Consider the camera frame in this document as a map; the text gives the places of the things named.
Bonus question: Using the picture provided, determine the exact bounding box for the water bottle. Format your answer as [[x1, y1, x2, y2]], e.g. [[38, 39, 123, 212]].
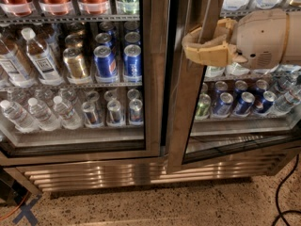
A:
[[53, 96, 83, 130], [0, 100, 40, 133], [28, 98, 61, 131]]

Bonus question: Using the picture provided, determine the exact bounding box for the blue pepsi can lower left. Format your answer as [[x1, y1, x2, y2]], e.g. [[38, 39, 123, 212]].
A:
[[212, 92, 233, 119]]

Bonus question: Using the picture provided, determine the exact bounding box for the small energy can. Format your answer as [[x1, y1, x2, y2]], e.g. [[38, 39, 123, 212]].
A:
[[129, 99, 143, 124], [82, 102, 103, 128], [107, 100, 124, 126]]

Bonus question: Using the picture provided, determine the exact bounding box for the blue pepsi can lower right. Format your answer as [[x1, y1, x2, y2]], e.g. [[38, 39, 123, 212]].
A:
[[232, 92, 255, 117]]

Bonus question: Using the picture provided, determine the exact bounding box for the small energy can right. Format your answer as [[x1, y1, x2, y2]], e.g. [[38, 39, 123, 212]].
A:
[[129, 99, 143, 124]]

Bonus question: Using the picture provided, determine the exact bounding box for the fridge glass door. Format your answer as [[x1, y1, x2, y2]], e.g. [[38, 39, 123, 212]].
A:
[[166, 0, 301, 173], [0, 0, 170, 166]]

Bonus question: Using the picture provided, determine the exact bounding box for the water bottle middle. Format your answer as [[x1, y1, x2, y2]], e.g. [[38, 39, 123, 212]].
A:
[[28, 98, 61, 131]]

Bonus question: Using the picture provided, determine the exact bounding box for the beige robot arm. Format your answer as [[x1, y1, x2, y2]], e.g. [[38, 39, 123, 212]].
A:
[[182, 8, 301, 70]]

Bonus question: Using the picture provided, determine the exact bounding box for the steel fridge bottom grille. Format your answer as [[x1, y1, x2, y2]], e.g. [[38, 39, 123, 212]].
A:
[[5, 147, 300, 194]]

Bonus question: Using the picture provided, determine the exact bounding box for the orange cable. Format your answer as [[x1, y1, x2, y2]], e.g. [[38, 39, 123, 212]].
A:
[[0, 190, 31, 221]]

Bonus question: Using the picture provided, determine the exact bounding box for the water bottle left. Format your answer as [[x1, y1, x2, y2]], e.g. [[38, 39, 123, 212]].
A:
[[0, 100, 40, 133]]

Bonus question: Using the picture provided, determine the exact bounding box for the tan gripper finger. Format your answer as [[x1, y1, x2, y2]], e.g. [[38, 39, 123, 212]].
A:
[[182, 18, 237, 45], [182, 41, 247, 67]]

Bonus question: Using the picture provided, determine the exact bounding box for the small energy can left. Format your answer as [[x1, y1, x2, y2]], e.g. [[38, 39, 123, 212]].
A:
[[82, 102, 103, 128]]

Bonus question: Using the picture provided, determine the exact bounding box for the water bottle right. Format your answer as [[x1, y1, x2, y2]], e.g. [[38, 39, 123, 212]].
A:
[[53, 96, 83, 130]]

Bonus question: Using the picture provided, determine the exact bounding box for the tea bottle far left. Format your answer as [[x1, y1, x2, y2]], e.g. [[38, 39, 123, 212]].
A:
[[0, 34, 36, 88]]

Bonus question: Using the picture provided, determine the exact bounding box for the gold soda can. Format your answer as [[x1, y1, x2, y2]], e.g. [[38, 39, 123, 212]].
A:
[[63, 47, 92, 85]]

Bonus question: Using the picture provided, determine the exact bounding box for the blue pepsi can front left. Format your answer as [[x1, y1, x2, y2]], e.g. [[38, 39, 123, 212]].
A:
[[93, 45, 119, 83]]

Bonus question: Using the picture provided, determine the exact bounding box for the blue pepsi can front right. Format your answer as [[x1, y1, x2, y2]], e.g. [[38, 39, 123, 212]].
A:
[[123, 44, 142, 82]]

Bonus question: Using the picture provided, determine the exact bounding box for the blue pepsi can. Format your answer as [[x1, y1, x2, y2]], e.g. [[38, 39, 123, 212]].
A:
[[232, 92, 255, 117], [123, 44, 142, 82], [212, 92, 233, 119], [93, 45, 119, 83]]

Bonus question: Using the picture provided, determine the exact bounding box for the tea bottle white cap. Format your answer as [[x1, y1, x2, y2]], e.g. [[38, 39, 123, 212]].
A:
[[21, 27, 63, 86]]

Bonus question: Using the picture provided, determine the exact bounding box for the black power cable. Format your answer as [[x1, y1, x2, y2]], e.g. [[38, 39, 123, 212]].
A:
[[271, 153, 301, 226]]

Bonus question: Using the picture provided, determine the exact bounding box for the small energy can middle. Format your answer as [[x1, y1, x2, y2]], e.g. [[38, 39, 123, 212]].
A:
[[107, 100, 124, 126]]

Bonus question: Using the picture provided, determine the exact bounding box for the green soda can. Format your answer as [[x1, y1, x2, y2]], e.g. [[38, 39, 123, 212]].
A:
[[195, 94, 211, 120]]

